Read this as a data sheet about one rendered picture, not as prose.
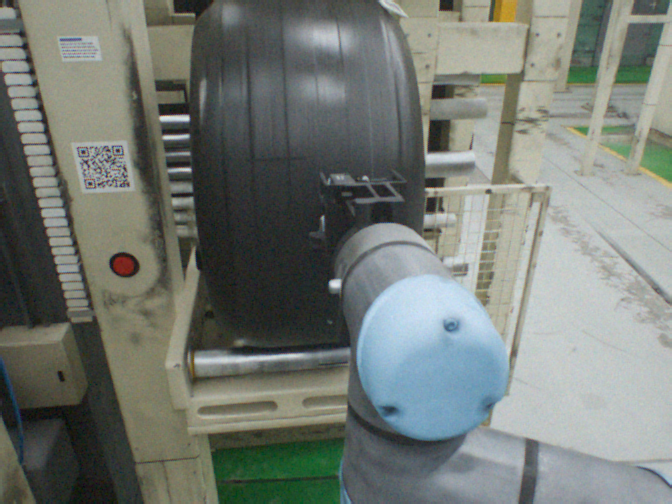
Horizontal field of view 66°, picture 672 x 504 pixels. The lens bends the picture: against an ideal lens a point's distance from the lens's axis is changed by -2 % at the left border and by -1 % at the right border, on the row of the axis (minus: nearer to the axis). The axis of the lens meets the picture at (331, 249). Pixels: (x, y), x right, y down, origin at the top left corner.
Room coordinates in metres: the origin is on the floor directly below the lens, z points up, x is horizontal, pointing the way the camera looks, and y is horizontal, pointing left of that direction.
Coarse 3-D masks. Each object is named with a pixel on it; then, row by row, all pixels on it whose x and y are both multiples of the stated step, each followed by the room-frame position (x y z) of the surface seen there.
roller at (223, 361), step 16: (192, 352) 0.67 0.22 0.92; (208, 352) 0.67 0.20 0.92; (224, 352) 0.67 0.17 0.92; (240, 352) 0.67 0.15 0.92; (256, 352) 0.67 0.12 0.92; (272, 352) 0.67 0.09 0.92; (288, 352) 0.67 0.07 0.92; (304, 352) 0.68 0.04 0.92; (320, 352) 0.68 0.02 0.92; (336, 352) 0.68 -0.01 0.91; (192, 368) 0.65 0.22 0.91; (208, 368) 0.65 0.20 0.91; (224, 368) 0.65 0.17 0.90; (240, 368) 0.65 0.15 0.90; (256, 368) 0.66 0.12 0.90; (272, 368) 0.66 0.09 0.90; (288, 368) 0.66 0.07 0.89; (304, 368) 0.67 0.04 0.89
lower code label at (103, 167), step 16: (80, 144) 0.71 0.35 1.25; (96, 144) 0.71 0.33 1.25; (112, 144) 0.71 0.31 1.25; (80, 160) 0.71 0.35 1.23; (96, 160) 0.71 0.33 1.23; (112, 160) 0.71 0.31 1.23; (128, 160) 0.71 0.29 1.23; (80, 176) 0.71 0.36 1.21; (96, 176) 0.71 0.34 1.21; (112, 176) 0.71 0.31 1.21; (128, 176) 0.71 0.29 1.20; (96, 192) 0.71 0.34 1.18
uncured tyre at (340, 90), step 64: (256, 0) 0.74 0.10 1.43; (320, 0) 0.74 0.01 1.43; (192, 64) 0.67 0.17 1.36; (256, 64) 0.63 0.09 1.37; (320, 64) 0.64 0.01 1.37; (384, 64) 0.65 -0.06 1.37; (192, 128) 0.61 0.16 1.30; (256, 128) 0.58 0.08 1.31; (320, 128) 0.59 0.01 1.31; (384, 128) 0.60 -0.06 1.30; (256, 192) 0.55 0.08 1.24; (256, 256) 0.54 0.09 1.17; (256, 320) 0.56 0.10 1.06; (320, 320) 0.58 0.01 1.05
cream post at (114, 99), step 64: (64, 0) 0.71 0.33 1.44; (128, 0) 0.75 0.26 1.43; (64, 64) 0.71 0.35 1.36; (128, 64) 0.72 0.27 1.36; (64, 128) 0.71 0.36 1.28; (128, 128) 0.72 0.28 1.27; (128, 192) 0.71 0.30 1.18; (128, 256) 0.71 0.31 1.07; (128, 320) 0.71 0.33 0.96; (128, 384) 0.71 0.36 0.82; (192, 448) 0.72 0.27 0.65
